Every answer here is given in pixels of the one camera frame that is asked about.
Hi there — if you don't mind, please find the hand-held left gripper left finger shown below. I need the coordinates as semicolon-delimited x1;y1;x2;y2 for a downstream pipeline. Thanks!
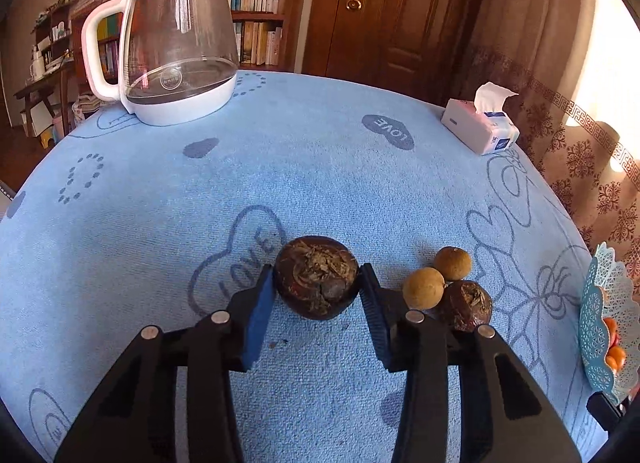
54;264;277;463

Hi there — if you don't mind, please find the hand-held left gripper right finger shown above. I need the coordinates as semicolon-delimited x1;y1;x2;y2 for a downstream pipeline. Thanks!
359;263;583;463

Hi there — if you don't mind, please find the tan longan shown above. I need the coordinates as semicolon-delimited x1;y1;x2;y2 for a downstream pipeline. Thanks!
433;246;473;282
402;267;446;310

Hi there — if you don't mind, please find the dark brown water chestnut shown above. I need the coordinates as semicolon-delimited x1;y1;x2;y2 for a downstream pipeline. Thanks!
439;280;493;334
274;236;360;320

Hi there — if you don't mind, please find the light blue lattice fruit basket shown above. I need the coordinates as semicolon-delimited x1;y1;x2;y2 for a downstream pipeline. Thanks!
579;241;640;405

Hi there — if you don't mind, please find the blue printed tablecloth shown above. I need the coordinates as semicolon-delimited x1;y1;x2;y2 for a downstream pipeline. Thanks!
0;70;608;463

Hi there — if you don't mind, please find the white tissue box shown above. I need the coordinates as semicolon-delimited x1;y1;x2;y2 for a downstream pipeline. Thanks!
441;82;521;156

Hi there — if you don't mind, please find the beige patterned curtain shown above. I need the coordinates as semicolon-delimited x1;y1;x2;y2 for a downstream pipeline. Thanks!
445;0;640;294

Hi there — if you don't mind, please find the brown wooden door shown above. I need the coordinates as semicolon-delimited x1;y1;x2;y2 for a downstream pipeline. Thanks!
301;0;498;106

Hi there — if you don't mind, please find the wooden bookshelf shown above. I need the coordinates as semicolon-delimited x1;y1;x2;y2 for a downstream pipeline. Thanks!
70;0;309;74

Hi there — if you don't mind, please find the wooden side table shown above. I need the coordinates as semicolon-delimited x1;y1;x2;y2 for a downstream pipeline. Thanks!
14;60;76;138

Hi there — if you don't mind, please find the glass kettle with white handle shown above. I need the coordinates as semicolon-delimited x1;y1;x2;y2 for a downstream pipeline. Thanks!
81;0;240;126

